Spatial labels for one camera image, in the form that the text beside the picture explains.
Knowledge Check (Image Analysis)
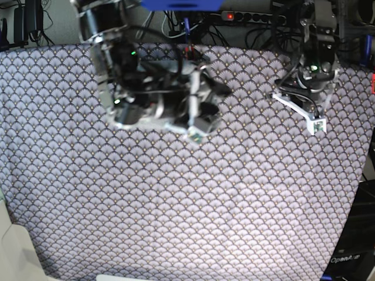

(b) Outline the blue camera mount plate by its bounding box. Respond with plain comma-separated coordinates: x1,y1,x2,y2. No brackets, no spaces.
141,0,223,11

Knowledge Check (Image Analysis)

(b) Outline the black OpenArm box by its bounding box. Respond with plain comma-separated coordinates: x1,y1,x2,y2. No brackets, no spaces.
323,180,374,280

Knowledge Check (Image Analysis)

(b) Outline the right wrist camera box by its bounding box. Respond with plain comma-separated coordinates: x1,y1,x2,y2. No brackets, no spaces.
187,126,207,145

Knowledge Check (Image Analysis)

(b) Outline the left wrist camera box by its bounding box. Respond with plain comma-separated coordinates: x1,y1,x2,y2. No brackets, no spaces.
306,118,327,135

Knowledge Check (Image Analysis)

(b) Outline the blue clamp handle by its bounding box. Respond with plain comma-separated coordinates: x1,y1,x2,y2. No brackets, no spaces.
183,17,190,40

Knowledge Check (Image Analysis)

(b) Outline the black power strip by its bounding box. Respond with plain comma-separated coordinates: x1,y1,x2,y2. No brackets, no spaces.
221,11,273,24

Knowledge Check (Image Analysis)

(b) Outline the blue post right edge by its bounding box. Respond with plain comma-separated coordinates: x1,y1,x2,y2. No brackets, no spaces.
360,35,372,67

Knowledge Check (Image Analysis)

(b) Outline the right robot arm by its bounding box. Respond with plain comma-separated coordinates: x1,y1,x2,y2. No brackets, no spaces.
72,1,230,140

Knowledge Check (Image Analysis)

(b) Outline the red table clamp centre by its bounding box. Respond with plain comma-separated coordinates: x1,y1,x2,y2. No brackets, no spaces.
185,46,200,61

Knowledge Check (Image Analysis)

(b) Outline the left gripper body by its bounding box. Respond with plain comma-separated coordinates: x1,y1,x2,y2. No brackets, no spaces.
272,79,337,120

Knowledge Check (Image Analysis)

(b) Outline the fan-patterned purple tablecloth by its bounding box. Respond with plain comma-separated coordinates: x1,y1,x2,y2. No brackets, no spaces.
1,45,374,280

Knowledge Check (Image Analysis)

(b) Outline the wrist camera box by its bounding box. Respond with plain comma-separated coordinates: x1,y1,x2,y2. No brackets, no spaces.
306,118,327,135
187,126,207,145

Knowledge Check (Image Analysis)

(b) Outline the grey T-shirt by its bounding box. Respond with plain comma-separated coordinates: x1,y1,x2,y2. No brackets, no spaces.
111,60,226,135

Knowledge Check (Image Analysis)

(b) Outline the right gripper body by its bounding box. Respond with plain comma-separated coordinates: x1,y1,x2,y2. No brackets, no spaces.
159,66,211,133

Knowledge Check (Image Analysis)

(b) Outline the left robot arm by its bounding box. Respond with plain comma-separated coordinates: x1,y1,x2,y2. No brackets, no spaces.
271,1,339,119

